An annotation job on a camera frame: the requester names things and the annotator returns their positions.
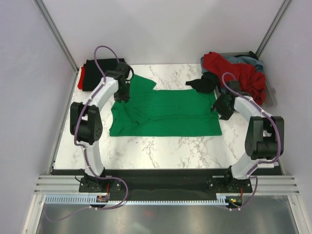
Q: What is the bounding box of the green t shirt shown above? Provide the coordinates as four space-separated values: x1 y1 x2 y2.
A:
109 75 222 137

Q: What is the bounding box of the clear plastic bin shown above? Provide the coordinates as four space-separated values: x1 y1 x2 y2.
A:
221 51 276 110

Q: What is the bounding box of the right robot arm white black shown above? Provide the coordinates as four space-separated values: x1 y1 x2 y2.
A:
211 94 284 192

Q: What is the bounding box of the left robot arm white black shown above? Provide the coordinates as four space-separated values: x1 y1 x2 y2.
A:
70 71 132 192

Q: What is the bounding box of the black crumpled t shirt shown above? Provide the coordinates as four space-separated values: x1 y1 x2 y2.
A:
185 72 220 94

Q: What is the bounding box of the folded black t shirt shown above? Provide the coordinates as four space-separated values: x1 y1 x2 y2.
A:
82 58 125 92

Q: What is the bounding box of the folded red t shirt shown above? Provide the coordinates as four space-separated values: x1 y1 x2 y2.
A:
77 65 85 90

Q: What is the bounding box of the blue grey t shirt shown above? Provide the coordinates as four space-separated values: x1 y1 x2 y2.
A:
200 54 265 95

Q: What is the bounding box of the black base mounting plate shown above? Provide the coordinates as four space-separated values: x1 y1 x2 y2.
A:
78 167 259 202

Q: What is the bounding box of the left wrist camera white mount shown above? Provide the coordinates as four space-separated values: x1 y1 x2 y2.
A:
115 62 135 81

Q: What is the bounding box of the grey slotted cable duct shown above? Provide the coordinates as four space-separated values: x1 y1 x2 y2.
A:
45 194 244 206

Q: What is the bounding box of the right aluminium frame post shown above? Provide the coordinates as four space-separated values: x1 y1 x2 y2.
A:
256 0 292 57

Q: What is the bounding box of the aluminium frame post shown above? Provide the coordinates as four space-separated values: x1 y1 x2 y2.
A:
256 0 292 57
34 0 78 73

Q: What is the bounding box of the left aluminium frame post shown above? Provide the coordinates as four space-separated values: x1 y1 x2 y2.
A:
34 0 78 73

